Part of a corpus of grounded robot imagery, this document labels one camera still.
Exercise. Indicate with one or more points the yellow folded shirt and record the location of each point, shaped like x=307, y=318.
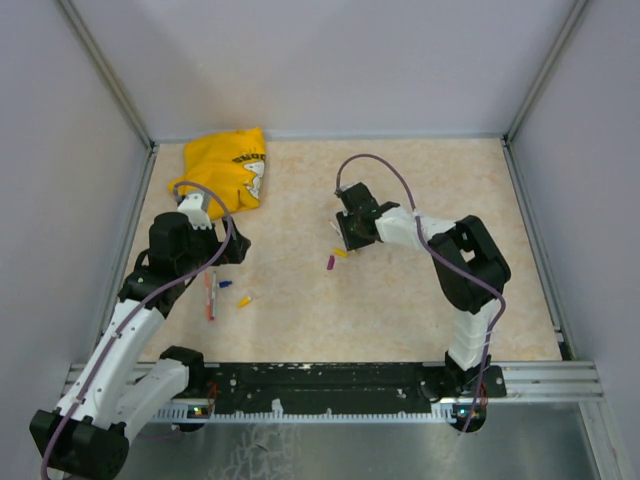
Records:
x=230, y=164

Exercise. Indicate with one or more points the orange white pen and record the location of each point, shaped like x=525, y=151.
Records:
x=208, y=291

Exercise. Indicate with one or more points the yellow pen cap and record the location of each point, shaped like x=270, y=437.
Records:
x=244, y=302
x=340, y=253

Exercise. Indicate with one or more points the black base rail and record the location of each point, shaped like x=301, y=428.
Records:
x=338, y=388

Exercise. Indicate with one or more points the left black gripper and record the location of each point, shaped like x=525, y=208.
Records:
x=235, y=249

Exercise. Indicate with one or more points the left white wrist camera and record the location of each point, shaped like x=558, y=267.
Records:
x=195, y=207

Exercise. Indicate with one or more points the aluminium frame side rail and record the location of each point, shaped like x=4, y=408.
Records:
x=540, y=255

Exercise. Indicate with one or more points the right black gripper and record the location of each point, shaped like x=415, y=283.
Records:
x=350, y=242

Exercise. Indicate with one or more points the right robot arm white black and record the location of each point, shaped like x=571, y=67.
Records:
x=471, y=270

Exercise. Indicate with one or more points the white pen red marks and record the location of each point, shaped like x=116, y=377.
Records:
x=212, y=296

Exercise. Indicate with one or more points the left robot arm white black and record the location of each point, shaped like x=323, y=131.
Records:
x=89, y=432

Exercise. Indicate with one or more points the white pen yellow tip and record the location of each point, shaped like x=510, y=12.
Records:
x=335, y=228

